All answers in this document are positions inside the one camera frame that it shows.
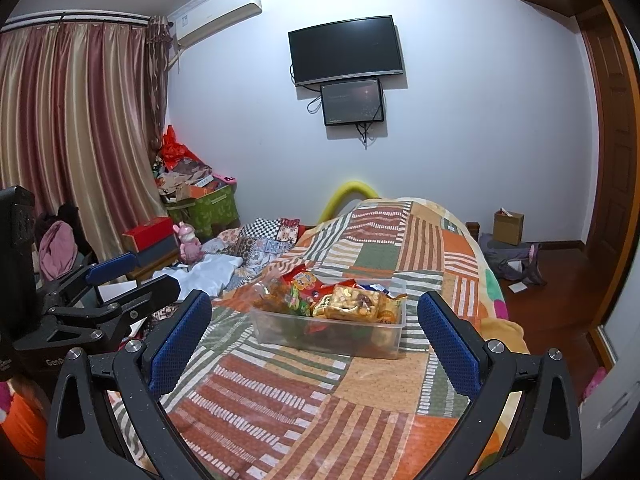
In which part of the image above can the brown cardboard box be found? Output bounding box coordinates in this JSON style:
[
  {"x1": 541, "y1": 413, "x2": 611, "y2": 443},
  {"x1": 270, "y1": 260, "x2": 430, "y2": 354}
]
[{"x1": 492, "y1": 208, "x2": 526, "y2": 247}]

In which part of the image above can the white paper sheet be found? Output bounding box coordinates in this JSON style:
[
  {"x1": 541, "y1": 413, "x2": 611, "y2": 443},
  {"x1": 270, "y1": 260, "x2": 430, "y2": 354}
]
[{"x1": 97, "y1": 282, "x2": 138, "y2": 306}]

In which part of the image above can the small black monitor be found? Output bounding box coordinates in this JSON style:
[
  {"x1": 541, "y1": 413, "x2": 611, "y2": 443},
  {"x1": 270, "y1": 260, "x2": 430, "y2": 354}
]
[{"x1": 320, "y1": 77, "x2": 386, "y2": 127}]

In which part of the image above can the red gift box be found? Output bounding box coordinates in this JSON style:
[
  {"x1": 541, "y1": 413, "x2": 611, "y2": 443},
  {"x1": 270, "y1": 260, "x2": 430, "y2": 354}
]
[{"x1": 122, "y1": 216, "x2": 176, "y2": 253}]

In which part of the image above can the white cabinet panel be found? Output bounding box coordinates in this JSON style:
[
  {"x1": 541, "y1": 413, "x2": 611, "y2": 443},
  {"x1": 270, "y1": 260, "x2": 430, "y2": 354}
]
[{"x1": 577, "y1": 325, "x2": 640, "y2": 461}]

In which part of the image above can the white curtain rail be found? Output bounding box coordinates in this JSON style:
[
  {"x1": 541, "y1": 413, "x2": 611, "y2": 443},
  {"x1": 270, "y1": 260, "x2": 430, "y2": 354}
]
[{"x1": 0, "y1": 9, "x2": 152, "y2": 32}]

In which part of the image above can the pale blue cloth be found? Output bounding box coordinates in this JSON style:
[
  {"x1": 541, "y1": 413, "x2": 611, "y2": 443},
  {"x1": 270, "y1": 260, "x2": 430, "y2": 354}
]
[{"x1": 150, "y1": 255, "x2": 246, "y2": 296}]

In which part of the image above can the white air conditioner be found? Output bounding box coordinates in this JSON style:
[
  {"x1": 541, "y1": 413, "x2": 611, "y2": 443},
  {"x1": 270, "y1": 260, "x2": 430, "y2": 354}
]
[{"x1": 167, "y1": 0, "x2": 263, "y2": 51}]

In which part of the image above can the black garment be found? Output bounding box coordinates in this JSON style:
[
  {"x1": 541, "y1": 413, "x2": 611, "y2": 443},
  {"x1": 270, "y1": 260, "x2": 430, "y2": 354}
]
[{"x1": 35, "y1": 202, "x2": 98, "y2": 271}]

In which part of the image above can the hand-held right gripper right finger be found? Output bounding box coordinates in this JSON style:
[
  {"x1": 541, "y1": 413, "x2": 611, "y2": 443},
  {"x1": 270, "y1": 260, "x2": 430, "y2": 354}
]
[{"x1": 416, "y1": 289, "x2": 583, "y2": 480}]

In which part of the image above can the pile of assorted snack bags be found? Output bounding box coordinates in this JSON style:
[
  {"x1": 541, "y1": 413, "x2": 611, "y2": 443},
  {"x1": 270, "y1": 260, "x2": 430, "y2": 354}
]
[{"x1": 252, "y1": 266, "x2": 403, "y2": 341}]

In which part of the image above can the checkered patchwork quilt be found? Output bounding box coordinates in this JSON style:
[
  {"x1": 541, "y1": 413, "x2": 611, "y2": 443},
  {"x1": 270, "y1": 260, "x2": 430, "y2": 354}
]
[{"x1": 202, "y1": 216, "x2": 308, "y2": 281}]

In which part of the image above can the pink soft item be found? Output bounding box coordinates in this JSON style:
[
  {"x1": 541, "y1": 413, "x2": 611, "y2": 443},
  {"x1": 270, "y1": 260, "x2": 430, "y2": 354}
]
[{"x1": 582, "y1": 367, "x2": 608, "y2": 401}]

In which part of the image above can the brown wooden door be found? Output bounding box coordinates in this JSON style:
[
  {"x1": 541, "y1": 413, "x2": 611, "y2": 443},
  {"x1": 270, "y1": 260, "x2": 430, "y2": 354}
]
[{"x1": 580, "y1": 0, "x2": 640, "y2": 361}]

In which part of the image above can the green storage box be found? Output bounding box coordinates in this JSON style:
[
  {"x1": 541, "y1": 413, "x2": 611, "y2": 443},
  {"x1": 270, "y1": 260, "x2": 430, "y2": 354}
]
[{"x1": 165, "y1": 185, "x2": 241, "y2": 241}]

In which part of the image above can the orange cloth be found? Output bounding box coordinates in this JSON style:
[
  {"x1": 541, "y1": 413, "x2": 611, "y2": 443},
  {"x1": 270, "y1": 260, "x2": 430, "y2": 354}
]
[{"x1": 0, "y1": 390, "x2": 56, "y2": 461}]

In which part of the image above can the striped patchwork blanket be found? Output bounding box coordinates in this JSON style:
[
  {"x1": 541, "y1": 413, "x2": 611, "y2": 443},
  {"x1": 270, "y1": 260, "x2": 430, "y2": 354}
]
[{"x1": 107, "y1": 197, "x2": 531, "y2": 480}]

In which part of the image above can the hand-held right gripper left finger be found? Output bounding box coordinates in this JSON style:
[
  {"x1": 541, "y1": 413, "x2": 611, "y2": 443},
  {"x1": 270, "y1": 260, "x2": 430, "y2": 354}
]
[{"x1": 45, "y1": 287, "x2": 216, "y2": 480}]

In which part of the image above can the striped pink beige curtain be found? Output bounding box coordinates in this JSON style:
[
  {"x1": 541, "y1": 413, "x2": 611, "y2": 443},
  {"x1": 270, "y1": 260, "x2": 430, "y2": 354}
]
[{"x1": 0, "y1": 12, "x2": 173, "y2": 271}]

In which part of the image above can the grey bag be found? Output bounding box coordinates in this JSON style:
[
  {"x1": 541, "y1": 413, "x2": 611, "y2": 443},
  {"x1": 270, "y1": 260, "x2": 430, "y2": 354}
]
[{"x1": 477, "y1": 232, "x2": 546, "y2": 286}]

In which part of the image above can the red plastic bag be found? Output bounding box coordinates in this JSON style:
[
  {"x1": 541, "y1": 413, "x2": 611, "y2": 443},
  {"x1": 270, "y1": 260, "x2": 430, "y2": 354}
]
[{"x1": 161, "y1": 125, "x2": 193, "y2": 171}]

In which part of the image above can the pile of papers and cartons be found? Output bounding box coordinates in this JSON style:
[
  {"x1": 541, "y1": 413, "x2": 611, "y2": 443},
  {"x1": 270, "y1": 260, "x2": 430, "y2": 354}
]
[{"x1": 152, "y1": 157, "x2": 236, "y2": 203}]

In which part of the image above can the pink garment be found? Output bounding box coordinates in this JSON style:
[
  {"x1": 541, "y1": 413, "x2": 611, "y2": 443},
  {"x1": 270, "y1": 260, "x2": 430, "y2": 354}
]
[{"x1": 39, "y1": 220, "x2": 78, "y2": 281}]

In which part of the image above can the clear plastic container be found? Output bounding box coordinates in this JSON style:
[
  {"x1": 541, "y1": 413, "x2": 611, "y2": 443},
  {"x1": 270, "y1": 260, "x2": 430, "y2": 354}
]
[{"x1": 249, "y1": 280, "x2": 407, "y2": 361}]

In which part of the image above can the grey box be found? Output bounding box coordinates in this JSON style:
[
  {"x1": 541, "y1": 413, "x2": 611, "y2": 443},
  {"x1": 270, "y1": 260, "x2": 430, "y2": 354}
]
[{"x1": 135, "y1": 240, "x2": 182, "y2": 268}]

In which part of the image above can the yellow foam tube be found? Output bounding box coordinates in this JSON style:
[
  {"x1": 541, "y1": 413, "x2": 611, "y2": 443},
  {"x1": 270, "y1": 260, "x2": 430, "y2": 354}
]
[{"x1": 320, "y1": 180, "x2": 381, "y2": 223}]

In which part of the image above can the pink plush toy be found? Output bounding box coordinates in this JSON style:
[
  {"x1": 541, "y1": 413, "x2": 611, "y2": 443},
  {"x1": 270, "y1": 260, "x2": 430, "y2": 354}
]
[{"x1": 172, "y1": 221, "x2": 205, "y2": 263}]

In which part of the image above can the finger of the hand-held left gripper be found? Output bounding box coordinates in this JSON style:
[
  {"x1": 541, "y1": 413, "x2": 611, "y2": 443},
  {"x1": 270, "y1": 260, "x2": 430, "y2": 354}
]
[
  {"x1": 47, "y1": 275, "x2": 182, "y2": 346},
  {"x1": 37, "y1": 251, "x2": 140, "y2": 311}
]

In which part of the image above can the black wall television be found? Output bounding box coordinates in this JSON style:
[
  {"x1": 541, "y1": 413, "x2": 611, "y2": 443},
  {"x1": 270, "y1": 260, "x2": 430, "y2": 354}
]
[{"x1": 287, "y1": 15, "x2": 406, "y2": 88}]

